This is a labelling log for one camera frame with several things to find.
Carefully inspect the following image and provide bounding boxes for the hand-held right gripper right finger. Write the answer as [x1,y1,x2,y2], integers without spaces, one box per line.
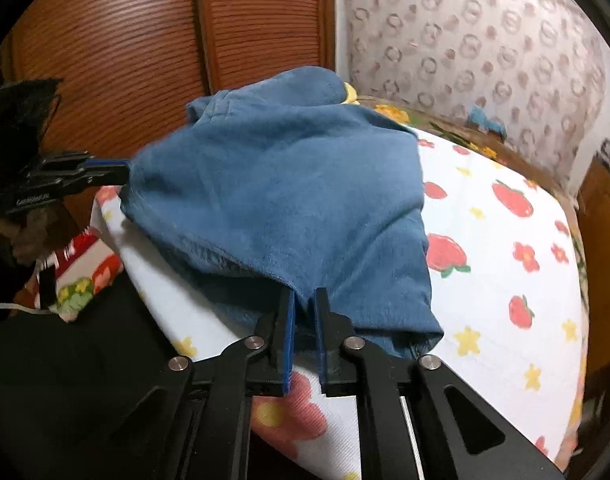
[312,286,566,480]

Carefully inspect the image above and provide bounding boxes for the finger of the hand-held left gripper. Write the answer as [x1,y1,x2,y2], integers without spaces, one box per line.
[38,151,131,173]
[60,166,132,194]

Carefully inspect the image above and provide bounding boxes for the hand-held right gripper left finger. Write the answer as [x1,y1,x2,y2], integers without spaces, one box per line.
[85,287,299,480]

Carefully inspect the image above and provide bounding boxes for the blue denim pants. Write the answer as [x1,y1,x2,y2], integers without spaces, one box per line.
[119,66,445,361]

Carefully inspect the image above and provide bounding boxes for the person's left forearm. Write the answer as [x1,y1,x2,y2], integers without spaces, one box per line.
[0,207,53,266]

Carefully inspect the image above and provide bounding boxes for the red printed blanket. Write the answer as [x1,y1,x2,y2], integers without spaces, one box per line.
[22,227,127,322]

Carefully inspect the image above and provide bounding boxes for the wooden slatted wardrobe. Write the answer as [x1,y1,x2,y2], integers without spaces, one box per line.
[0,0,337,221]

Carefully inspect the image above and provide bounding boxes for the white fruit-print blanket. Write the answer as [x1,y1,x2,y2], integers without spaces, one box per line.
[92,125,588,480]

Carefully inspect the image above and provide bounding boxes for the person's black clothing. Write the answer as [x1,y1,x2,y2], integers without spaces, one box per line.
[0,260,196,480]

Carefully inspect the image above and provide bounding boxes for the blue plush toy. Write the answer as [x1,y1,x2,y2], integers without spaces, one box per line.
[466,104,509,137]

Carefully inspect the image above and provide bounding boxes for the wooden dresser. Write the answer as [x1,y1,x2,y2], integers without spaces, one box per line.
[577,150,610,401]

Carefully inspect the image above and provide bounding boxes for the patterned beige curtain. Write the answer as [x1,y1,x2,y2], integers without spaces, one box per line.
[344,0,608,188]

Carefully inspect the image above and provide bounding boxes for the white cable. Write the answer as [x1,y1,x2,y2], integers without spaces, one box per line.
[0,301,53,316]

